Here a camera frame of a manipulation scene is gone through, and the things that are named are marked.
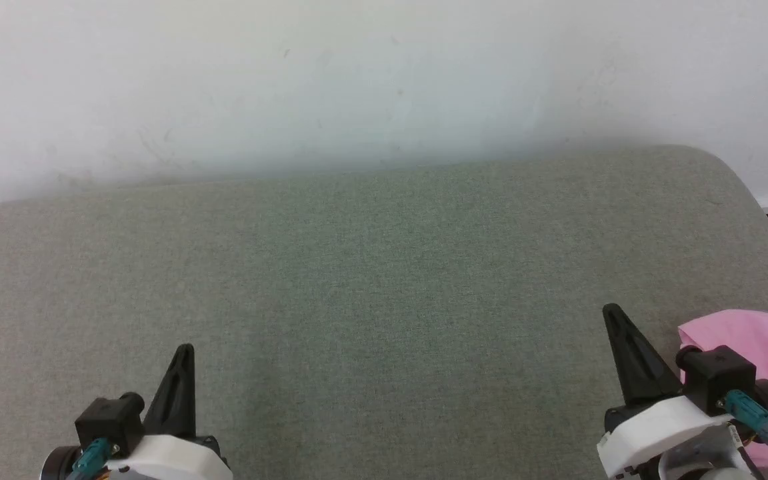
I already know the teal-plug black camera cable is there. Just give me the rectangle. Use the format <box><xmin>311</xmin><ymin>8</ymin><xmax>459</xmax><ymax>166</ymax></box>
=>
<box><xmin>67</xmin><ymin>438</ymin><xmax>113</xmax><ymax>480</ymax></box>
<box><xmin>723</xmin><ymin>390</ymin><xmax>768</xmax><ymax>469</ymax></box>

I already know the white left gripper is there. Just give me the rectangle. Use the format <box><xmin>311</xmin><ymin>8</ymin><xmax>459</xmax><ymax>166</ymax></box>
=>
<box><xmin>107</xmin><ymin>343</ymin><xmax>233</xmax><ymax>480</ymax></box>

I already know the teal-plug black right camera cable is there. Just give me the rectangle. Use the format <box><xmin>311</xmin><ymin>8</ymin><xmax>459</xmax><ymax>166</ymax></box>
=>
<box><xmin>723</xmin><ymin>390</ymin><xmax>768</xmax><ymax>469</ymax></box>

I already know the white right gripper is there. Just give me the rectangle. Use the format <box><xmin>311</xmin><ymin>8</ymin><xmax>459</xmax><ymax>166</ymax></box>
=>
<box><xmin>597</xmin><ymin>303</ymin><xmax>735</xmax><ymax>478</ymax></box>

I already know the grey-green fabric sofa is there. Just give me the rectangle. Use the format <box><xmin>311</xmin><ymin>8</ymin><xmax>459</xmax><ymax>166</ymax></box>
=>
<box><xmin>0</xmin><ymin>145</ymin><xmax>768</xmax><ymax>480</ymax></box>

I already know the teal-plug black left camera cable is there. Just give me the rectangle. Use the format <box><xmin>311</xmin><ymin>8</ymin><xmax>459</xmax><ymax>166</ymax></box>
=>
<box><xmin>67</xmin><ymin>438</ymin><xmax>113</xmax><ymax>480</ymax></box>

